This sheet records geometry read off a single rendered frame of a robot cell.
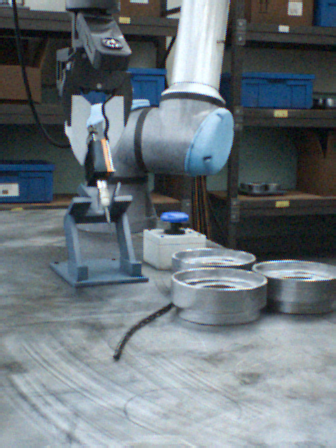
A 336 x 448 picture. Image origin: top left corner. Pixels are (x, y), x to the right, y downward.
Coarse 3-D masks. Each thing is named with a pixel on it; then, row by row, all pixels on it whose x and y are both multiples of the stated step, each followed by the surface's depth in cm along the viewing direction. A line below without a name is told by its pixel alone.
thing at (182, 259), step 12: (180, 252) 99; (192, 252) 101; (204, 252) 101; (216, 252) 101; (228, 252) 101; (240, 252) 100; (180, 264) 93; (192, 264) 92; (204, 264) 92; (216, 264) 99; (228, 264) 92; (240, 264) 92; (252, 264) 94
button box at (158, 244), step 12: (144, 240) 113; (156, 240) 107; (168, 240) 107; (180, 240) 107; (192, 240) 108; (204, 240) 109; (144, 252) 113; (156, 252) 108; (168, 252) 107; (156, 264) 108; (168, 264) 107
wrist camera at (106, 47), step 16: (80, 16) 97; (96, 16) 98; (112, 16) 99; (80, 32) 97; (96, 32) 94; (112, 32) 95; (96, 48) 91; (112, 48) 91; (128, 48) 93; (96, 64) 91; (112, 64) 92; (128, 64) 93
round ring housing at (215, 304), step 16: (176, 272) 87; (192, 272) 89; (208, 272) 89; (224, 272) 89; (240, 272) 89; (176, 288) 82; (192, 288) 80; (208, 288) 80; (224, 288) 80; (240, 288) 80; (256, 288) 81; (176, 304) 83; (192, 304) 81; (208, 304) 80; (224, 304) 80; (240, 304) 80; (256, 304) 81; (192, 320) 82; (208, 320) 81; (224, 320) 81; (240, 320) 81
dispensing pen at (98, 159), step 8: (88, 128) 103; (96, 128) 103; (88, 136) 103; (88, 144) 101; (96, 144) 100; (88, 152) 101; (96, 152) 99; (88, 160) 101; (96, 160) 99; (104, 160) 99; (88, 168) 101; (96, 168) 98; (104, 168) 99; (88, 176) 101; (96, 176) 99; (104, 176) 100; (88, 184) 101; (96, 184) 101; (104, 184) 99; (104, 192) 99; (104, 200) 99; (104, 208) 99
